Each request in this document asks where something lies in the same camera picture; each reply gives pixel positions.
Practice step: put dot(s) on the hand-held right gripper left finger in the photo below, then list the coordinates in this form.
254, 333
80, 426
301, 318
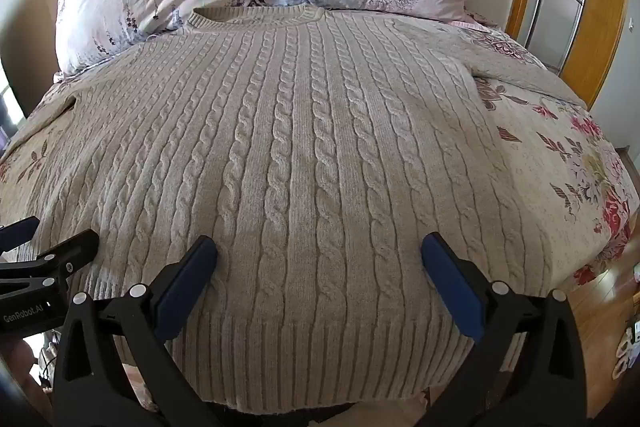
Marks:
187, 279

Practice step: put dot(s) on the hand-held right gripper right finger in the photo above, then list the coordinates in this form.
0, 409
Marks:
450, 282

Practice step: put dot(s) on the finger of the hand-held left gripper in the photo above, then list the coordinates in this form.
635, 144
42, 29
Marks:
75, 249
17, 234

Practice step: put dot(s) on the floral bed sheet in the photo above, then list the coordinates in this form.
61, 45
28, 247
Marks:
550, 167

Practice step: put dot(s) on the white patterned object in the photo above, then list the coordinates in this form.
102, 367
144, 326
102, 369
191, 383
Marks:
627, 352

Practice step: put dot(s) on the wooden framed sliding door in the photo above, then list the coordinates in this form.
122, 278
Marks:
600, 7

